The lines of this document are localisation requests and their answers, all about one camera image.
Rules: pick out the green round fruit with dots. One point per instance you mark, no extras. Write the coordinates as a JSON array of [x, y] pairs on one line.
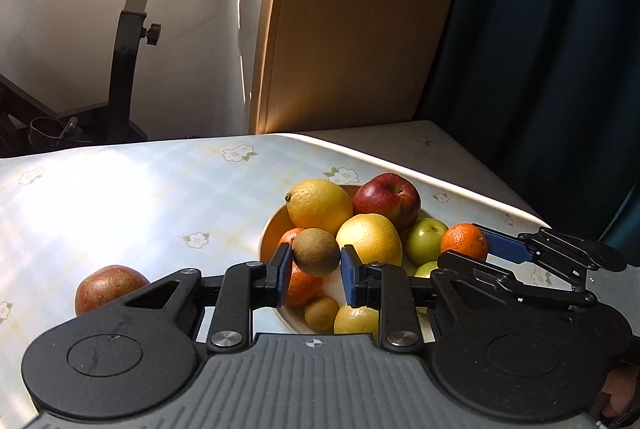
[[426, 270], [425, 241]]

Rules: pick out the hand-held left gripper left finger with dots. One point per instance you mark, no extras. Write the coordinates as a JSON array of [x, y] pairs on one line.
[[284, 274]]

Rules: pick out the yellow lemon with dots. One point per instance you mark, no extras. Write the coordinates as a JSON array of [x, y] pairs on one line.
[[320, 206]]

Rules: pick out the small yellow fruit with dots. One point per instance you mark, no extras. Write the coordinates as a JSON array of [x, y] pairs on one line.
[[355, 320]]

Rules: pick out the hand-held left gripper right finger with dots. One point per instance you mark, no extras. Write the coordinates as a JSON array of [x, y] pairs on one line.
[[350, 279]]

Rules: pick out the black exercise bike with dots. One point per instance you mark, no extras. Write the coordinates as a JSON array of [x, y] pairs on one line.
[[122, 74]]

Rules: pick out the floral checked tablecloth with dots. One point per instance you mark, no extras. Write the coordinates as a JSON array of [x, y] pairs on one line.
[[125, 209]]

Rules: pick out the dark blue curtain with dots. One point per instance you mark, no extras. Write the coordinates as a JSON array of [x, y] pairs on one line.
[[550, 59]]

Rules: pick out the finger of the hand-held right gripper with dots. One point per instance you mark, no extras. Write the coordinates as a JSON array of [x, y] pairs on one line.
[[505, 245], [480, 269]]

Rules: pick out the person's right hand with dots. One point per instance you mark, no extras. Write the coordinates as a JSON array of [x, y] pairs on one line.
[[622, 394]]

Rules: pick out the dull red apple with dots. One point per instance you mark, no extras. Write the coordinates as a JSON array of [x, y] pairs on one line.
[[107, 286]]

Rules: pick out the yellow orange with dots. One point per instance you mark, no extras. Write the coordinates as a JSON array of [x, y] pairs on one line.
[[372, 241]]

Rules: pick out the shiny red apple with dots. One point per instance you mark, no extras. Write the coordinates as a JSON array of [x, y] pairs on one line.
[[387, 201]]

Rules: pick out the orange tangerine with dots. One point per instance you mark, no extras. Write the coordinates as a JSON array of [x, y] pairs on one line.
[[302, 286], [462, 241]]

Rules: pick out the small brown round fruit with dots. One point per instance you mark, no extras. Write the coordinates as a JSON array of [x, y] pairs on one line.
[[315, 253], [321, 313]]

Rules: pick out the wooden board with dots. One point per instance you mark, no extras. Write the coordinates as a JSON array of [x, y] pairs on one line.
[[350, 19]]

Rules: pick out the cream round plate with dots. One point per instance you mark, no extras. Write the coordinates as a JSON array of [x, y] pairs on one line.
[[270, 234]]

